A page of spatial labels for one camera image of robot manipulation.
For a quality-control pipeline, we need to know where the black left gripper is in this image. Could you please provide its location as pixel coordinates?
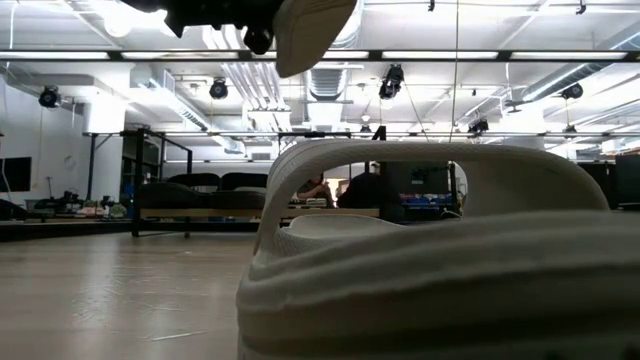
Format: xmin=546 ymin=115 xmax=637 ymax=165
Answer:
xmin=119 ymin=0 xmax=287 ymax=56

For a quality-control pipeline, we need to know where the pale grey foam slide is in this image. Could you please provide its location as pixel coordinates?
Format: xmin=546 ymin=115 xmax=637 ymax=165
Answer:
xmin=235 ymin=138 xmax=640 ymax=360
xmin=273 ymin=0 xmax=358 ymax=80

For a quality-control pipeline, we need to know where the black rubber slide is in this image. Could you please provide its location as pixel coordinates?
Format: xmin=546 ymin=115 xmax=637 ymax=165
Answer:
xmin=208 ymin=172 xmax=270 ymax=211
xmin=138 ymin=172 xmax=222 ymax=211

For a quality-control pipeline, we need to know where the wooden shelf with black frame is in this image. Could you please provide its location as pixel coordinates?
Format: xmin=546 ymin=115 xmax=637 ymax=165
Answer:
xmin=119 ymin=124 xmax=390 ymax=239

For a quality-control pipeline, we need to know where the black ceiling spotlight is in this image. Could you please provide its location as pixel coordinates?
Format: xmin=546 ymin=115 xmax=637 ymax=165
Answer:
xmin=467 ymin=117 xmax=491 ymax=137
xmin=560 ymin=82 xmax=585 ymax=101
xmin=37 ymin=84 xmax=62 ymax=110
xmin=208 ymin=77 xmax=230 ymax=101
xmin=378 ymin=63 xmax=406 ymax=101

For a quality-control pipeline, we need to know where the person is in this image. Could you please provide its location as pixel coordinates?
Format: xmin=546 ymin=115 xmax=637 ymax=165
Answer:
xmin=336 ymin=171 xmax=405 ymax=224
xmin=295 ymin=172 xmax=337 ymax=209

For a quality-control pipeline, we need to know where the cluttered low workbench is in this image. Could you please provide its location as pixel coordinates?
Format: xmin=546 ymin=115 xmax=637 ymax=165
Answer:
xmin=23 ymin=189 xmax=129 ymax=221

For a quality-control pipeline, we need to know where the black equipment cabinet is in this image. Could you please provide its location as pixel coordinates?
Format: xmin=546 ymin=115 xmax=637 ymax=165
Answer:
xmin=574 ymin=153 xmax=640 ymax=211

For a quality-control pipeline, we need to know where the black wall monitor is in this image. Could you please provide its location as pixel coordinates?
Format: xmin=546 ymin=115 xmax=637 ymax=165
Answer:
xmin=0 ymin=156 xmax=33 ymax=194

